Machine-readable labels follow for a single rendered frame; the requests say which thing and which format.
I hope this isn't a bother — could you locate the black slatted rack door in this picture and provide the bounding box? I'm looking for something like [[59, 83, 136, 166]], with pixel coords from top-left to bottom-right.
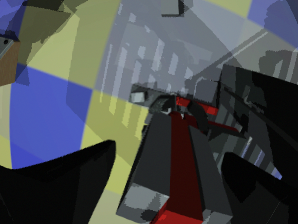
[[116, 64, 298, 224]]

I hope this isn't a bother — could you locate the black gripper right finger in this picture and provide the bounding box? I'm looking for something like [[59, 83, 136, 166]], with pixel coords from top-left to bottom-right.
[[221, 152, 298, 224]]

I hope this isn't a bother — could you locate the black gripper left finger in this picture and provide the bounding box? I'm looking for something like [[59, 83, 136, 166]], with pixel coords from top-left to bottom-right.
[[0, 140, 116, 224]]

